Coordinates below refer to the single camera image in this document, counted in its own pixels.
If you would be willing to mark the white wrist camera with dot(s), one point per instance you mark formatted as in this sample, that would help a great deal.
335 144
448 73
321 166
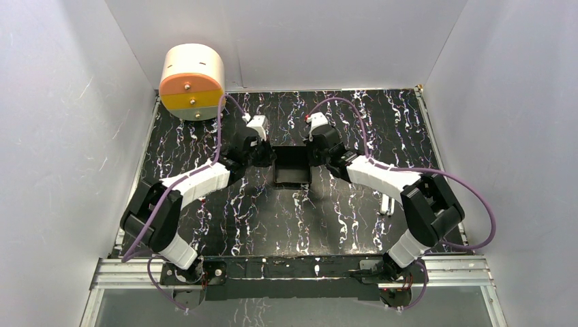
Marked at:
316 120
259 123

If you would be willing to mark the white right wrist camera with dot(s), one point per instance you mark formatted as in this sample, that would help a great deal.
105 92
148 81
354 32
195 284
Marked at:
316 120

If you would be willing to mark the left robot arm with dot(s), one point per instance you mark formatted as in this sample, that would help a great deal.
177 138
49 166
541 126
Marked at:
153 213

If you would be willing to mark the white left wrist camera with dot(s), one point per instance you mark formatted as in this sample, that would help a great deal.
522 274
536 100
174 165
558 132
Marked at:
259 123

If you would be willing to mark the aluminium front rail frame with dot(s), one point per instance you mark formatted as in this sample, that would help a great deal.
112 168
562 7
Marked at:
325 276

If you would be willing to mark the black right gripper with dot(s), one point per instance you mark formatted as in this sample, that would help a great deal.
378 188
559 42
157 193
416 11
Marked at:
310 143

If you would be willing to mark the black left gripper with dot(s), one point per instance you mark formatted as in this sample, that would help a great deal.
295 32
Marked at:
262 153

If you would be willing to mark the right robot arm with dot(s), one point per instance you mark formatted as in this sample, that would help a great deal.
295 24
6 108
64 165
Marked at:
430 207

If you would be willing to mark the round cream drawer cabinet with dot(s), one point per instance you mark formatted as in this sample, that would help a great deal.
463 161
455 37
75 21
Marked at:
192 82

